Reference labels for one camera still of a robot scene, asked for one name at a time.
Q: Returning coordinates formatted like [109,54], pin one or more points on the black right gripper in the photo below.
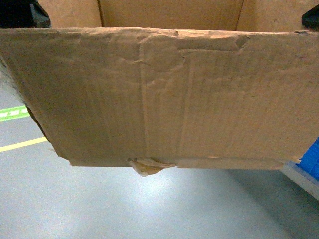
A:
[310,19]

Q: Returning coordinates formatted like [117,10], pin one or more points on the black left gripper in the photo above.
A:
[23,14]

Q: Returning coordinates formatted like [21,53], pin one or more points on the brown cardboard box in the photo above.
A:
[154,84]

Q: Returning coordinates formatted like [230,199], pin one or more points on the blue bin beside shelf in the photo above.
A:
[310,160]

